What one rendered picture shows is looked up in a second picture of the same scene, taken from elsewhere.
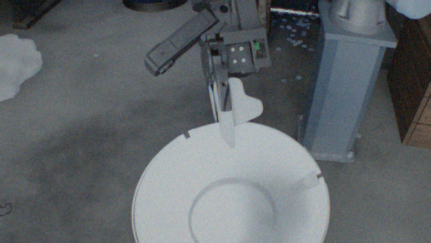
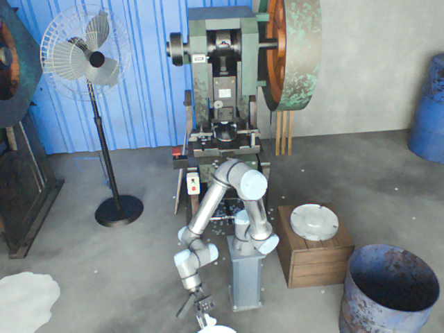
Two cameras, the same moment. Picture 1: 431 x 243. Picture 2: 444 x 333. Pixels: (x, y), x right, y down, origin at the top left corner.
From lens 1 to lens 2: 1.22 m
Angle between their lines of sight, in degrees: 16
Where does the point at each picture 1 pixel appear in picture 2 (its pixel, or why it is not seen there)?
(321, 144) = (243, 302)
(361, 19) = (246, 250)
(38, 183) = not seen: outside the picture
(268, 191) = not seen: outside the picture
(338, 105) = (245, 284)
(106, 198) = not seen: outside the picture
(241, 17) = (203, 292)
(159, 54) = (182, 313)
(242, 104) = (209, 321)
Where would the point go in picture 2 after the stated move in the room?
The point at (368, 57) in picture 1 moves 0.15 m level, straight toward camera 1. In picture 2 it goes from (254, 263) to (250, 285)
